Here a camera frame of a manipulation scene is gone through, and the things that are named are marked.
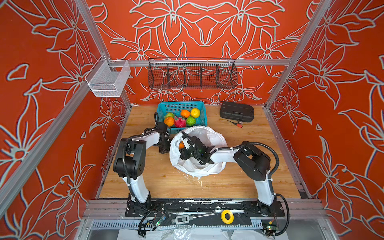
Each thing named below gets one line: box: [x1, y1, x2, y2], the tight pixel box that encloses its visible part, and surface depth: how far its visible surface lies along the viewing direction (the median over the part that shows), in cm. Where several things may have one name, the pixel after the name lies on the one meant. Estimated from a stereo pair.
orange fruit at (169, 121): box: [164, 116, 174, 127], surface depth 102 cm
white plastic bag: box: [169, 125, 228, 177], surface depth 79 cm
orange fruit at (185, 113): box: [180, 109, 191, 118], surface depth 111 cm
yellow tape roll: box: [220, 209, 235, 224], surface depth 71 cm
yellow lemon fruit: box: [190, 108, 201, 119], surface depth 110 cm
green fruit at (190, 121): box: [186, 116, 196, 127], surface depth 106 cm
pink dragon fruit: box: [174, 116, 187, 128], surface depth 102 cm
